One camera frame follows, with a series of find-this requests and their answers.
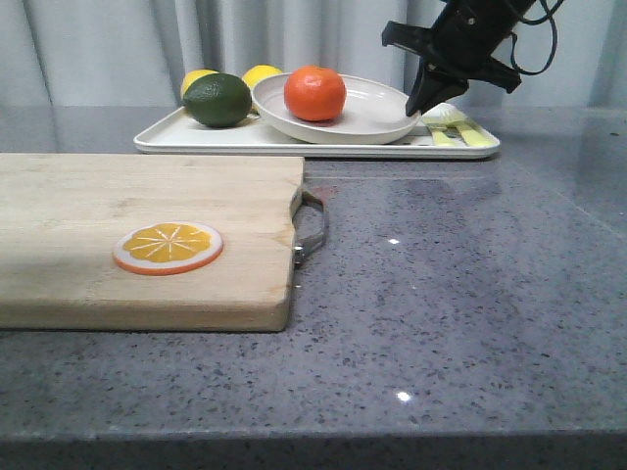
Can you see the yellow lemon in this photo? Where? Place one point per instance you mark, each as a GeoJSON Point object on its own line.
{"type": "Point", "coordinates": [257, 73]}
{"type": "Point", "coordinates": [193, 79]}

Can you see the white rectangular tray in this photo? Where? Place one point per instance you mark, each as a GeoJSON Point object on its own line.
{"type": "Point", "coordinates": [177, 133]}

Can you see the beige round plate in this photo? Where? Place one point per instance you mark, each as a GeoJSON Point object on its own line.
{"type": "Point", "coordinates": [373, 114]}

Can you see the grey curtain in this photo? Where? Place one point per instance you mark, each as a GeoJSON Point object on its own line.
{"type": "Point", "coordinates": [136, 53]}

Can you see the yellow-green plastic knife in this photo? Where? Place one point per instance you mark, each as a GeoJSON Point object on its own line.
{"type": "Point", "coordinates": [438, 122]}

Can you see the green lime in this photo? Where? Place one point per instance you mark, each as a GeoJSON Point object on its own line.
{"type": "Point", "coordinates": [218, 100]}

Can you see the yellow-green plastic fork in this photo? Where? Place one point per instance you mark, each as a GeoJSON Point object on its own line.
{"type": "Point", "coordinates": [472, 137]}

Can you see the orange mandarin fruit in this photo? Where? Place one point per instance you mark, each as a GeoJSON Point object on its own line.
{"type": "Point", "coordinates": [313, 93]}

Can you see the yellow lemon left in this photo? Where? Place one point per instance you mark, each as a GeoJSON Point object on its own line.
{"type": "Point", "coordinates": [193, 79]}

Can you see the yellow lemon right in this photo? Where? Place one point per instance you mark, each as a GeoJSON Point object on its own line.
{"type": "Point", "coordinates": [257, 73]}

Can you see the orange slice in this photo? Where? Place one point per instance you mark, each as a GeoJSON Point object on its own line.
{"type": "Point", "coordinates": [168, 248]}

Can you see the wooden cutting board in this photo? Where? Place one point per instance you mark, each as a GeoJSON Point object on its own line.
{"type": "Point", "coordinates": [62, 214]}

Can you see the metal cutting board handle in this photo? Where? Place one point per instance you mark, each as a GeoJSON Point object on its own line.
{"type": "Point", "coordinates": [311, 221]}

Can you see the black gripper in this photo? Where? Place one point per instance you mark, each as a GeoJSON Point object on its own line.
{"type": "Point", "coordinates": [457, 48]}

